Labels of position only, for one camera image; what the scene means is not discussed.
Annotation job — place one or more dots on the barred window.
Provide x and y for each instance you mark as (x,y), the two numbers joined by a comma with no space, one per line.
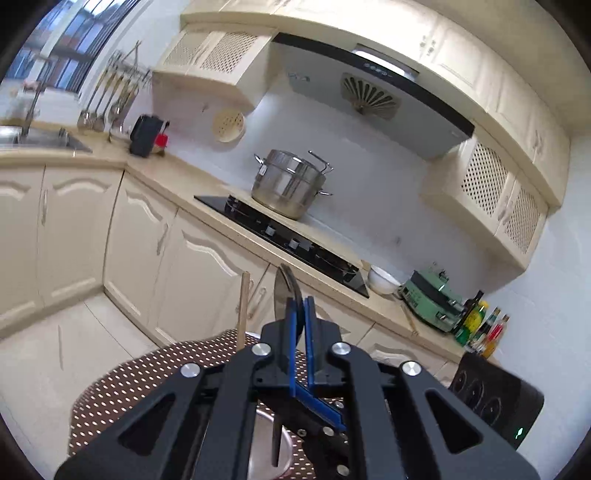
(69,41)

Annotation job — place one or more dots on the stainless steel bowl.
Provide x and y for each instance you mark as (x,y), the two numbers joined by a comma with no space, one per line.
(263,438)

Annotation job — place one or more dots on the dark bottle yellow label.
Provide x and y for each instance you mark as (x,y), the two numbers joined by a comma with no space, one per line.
(470,323)

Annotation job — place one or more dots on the brown polka-dot tablecloth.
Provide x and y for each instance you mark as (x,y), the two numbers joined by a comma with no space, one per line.
(138,383)

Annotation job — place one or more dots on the cream lattice wall cabinet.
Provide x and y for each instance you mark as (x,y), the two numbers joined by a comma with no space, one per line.
(489,198)
(207,60)

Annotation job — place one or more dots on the dark sauce bottle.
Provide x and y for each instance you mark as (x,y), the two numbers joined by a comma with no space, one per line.
(490,330)

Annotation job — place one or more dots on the white ceramic bowl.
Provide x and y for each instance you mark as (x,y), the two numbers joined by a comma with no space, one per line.
(381,281)

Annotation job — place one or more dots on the red sauce bottle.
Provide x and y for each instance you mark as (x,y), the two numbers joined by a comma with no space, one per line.
(498,334)

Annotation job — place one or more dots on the stainless steel sink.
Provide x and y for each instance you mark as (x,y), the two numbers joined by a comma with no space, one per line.
(41,138)

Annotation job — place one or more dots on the stainless steel steamer pot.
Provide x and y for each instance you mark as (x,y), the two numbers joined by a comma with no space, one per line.
(286,184)

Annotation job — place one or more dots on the cream base cabinets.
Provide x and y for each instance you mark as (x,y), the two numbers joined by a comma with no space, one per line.
(74,230)

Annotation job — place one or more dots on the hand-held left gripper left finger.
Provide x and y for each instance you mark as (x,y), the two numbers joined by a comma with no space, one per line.
(293,350)

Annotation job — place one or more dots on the black gas stove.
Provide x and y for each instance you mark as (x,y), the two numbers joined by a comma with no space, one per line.
(277,226)

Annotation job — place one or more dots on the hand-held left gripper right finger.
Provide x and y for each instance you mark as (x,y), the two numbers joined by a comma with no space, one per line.
(311,350)

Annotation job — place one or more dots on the grey range hood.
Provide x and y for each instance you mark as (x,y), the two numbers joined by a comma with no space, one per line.
(323,92)

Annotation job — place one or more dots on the black induction cooker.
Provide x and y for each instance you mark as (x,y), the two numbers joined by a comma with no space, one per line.
(498,401)

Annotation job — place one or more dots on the metal utensil rack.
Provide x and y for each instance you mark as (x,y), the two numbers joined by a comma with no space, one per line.
(131,67)

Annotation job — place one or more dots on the hanging metal ladle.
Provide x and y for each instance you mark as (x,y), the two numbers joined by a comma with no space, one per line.
(84,121)
(97,122)

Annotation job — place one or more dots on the green bottle yellow cap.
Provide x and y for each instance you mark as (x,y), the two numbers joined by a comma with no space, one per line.
(482,311)

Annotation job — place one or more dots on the metal faucet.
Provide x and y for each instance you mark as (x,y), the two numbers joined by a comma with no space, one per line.
(34,97)

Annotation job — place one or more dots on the red container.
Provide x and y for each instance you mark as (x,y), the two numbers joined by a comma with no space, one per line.
(161,141)

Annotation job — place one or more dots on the black electric kettle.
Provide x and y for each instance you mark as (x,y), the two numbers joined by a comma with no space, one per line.
(144,136)

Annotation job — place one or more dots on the wooden chopstick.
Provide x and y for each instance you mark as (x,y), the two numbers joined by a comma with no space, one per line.
(243,309)

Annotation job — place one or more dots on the green multi-cooker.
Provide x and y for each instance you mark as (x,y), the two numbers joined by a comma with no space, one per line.
(429,300)

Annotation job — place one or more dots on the cream upper cabinet row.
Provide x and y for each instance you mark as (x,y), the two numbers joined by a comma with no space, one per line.
(452,50)

